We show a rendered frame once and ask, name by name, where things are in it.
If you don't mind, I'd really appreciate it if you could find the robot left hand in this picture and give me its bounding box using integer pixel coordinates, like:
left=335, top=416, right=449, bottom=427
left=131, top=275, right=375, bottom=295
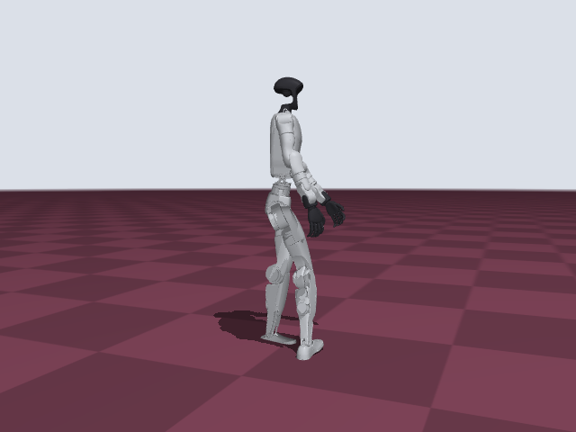
left=320, top=191, right=346, bottom=228

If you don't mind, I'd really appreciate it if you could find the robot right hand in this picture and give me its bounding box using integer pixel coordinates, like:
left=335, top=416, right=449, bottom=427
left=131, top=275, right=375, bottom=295
left=301, top=195, right=325, bottom=238

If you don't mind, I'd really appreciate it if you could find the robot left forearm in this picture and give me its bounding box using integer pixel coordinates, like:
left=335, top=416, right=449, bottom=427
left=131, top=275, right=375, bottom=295
left=305, top=168, right=326, bottom=203

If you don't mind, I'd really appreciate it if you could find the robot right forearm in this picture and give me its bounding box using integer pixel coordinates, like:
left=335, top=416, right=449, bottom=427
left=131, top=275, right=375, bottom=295
left=289, top=151, right=316, bottom=204

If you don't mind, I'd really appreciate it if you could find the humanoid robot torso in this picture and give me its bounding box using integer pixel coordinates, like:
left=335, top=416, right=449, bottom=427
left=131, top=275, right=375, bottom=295
left=265, top=109, right=302, bottom=215

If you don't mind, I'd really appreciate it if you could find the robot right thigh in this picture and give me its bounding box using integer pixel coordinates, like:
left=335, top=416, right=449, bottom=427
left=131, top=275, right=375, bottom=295
left=267, top=203, right=314, bottom=289

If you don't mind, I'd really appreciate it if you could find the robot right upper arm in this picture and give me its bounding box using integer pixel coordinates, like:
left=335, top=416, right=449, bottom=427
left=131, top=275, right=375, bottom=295
left=275, top=113, right=298, bottom=169

